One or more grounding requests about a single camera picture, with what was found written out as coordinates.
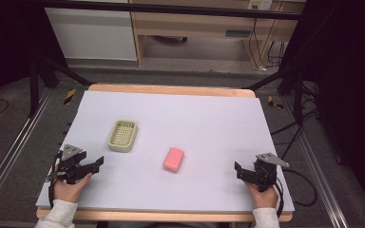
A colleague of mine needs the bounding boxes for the white foam board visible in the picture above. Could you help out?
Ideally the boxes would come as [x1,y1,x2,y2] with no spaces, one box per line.
[34,90,296,214]

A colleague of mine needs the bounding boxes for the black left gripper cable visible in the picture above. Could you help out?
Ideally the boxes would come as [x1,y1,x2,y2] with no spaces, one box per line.
[46,150,64,210]

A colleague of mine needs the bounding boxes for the aluminium floor rail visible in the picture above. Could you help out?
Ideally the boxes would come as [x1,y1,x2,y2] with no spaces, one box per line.
[0,88,55,219]
[281,94,346,228]

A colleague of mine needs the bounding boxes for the black horizontal frame bar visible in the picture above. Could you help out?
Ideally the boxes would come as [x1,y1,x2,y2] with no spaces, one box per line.
[39,0,302,22]

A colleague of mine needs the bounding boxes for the person's left hand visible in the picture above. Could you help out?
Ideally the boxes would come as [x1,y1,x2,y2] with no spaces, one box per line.
[52,172,94,204]

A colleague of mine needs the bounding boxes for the white wall power outlet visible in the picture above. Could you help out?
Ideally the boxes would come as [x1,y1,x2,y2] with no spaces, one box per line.
[247,0,274,11]

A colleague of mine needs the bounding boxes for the dark curtain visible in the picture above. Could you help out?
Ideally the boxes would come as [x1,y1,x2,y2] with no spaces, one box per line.
[0,0,68,110]
[279,0,365,221]

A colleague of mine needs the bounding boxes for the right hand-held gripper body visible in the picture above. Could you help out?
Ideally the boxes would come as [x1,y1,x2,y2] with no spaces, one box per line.
[252,152,291,193]

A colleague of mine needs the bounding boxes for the wooden desk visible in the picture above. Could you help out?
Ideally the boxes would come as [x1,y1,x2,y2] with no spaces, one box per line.
[128,0,307,69]

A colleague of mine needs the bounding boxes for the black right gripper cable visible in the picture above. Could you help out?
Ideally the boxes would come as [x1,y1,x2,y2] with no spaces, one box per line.
[273,168,318,219]

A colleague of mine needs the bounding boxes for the black metal stand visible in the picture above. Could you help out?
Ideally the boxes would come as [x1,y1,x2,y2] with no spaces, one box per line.
[28,56,95,119]
[240,66,319,125]

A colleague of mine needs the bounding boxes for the cables under desk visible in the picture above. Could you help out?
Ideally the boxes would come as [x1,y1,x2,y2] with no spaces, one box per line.
[247,17,287,70]

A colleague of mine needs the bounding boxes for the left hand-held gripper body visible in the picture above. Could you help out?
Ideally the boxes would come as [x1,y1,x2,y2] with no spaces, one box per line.
[54,143,88,185]

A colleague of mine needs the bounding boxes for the pink soap bar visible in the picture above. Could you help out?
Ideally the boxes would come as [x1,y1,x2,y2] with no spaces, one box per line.
[163,146,185,174]

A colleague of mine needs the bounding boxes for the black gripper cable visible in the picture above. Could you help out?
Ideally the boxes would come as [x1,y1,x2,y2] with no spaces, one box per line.
[273,168,318,219]
[46,150,64,210]

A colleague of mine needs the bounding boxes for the wooden table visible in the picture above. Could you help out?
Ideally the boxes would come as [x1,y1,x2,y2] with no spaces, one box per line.
[35,83,295,223]

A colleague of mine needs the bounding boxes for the person's right hand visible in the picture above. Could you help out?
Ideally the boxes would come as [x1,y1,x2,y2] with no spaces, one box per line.
[243,181,280,210]

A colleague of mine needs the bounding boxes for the yellow black floor tape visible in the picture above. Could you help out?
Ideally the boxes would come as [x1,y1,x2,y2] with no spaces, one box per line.
[267,95,285,111]
[63,87,77,105]

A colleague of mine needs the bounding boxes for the black floor cables bundle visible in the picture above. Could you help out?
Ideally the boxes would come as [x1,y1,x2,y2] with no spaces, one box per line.
[269,80,322,161]

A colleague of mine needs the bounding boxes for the white cabinet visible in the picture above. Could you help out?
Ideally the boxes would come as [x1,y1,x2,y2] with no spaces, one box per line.
[44,7,138,62]

